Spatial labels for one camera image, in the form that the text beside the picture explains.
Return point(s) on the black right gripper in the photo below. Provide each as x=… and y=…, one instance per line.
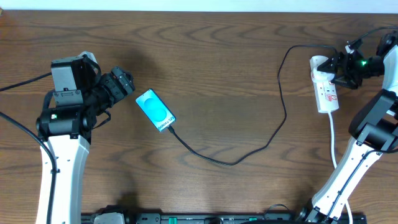
x=354, y=82

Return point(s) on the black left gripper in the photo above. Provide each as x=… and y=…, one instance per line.
x=121, y=83

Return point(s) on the turquoise screen smartphone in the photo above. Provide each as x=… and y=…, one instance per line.
x=155, y=109

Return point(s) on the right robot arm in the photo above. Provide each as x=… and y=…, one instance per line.
x=371, y=134

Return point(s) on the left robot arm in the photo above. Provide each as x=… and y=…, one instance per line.
x=69, y=114

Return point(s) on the white USB charger plug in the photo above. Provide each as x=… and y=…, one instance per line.
x=318, y=76

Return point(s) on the white power strip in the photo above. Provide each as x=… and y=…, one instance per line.
x=325, y=93

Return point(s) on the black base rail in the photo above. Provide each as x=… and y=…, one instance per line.
x=274, y=214

